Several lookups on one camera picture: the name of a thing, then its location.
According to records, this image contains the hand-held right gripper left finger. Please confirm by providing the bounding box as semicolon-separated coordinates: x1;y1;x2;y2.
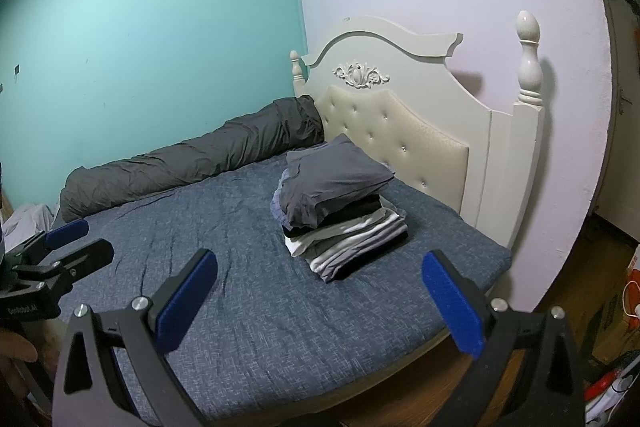
52;248;221;427

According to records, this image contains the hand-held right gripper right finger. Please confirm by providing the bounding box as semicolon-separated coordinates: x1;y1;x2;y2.
421;249;583;427

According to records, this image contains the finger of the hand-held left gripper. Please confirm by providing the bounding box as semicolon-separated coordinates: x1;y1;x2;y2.
15;238;116;291
7;218;91;265

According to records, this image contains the stack of clothes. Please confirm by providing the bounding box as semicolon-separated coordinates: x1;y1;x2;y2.
270;167;410;284

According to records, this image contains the plain grey garment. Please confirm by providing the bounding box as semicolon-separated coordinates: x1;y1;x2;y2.
272;133;397;229

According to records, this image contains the person's left hand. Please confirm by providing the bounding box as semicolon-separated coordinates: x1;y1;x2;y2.
0;322;58;403

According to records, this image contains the crumpled white sheet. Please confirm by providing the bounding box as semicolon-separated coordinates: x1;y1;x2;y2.
0;203;56;250

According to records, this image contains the blue patterned bed mattress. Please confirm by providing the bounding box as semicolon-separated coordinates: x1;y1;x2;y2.
52;154;513;423

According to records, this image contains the dark grey rolled duvet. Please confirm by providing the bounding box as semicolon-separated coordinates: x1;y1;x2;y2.
59;95;326;224

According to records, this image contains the brown cardboard box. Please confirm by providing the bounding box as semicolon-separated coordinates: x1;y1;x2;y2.
582;289;640;360

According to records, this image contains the white bed headboard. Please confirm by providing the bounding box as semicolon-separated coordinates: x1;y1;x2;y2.
290;10;547;253

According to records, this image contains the white cable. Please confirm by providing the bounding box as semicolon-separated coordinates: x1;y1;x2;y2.
621;281;640;320

